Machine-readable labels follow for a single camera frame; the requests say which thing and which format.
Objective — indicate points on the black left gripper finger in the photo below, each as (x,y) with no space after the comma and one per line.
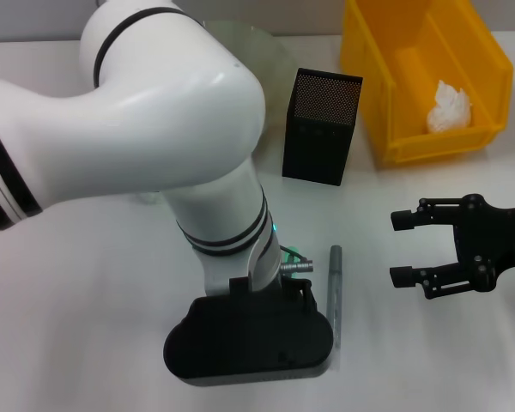
(302,296)

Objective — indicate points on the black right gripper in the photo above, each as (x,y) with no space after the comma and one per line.
(493,240)

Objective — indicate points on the black mesh pen holder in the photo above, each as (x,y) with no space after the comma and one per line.
(317,141)

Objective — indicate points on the white paper ball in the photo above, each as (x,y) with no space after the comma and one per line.
(448,111)

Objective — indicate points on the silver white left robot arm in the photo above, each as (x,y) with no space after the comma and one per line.
(154,129)

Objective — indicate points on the grey marker pen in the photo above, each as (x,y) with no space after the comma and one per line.
(335,283)

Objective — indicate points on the green wavy glass fruit bowl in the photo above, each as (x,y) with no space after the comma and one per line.
(274,60)

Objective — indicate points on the yellow plastic storage bin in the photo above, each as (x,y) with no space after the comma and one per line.
(386,86)

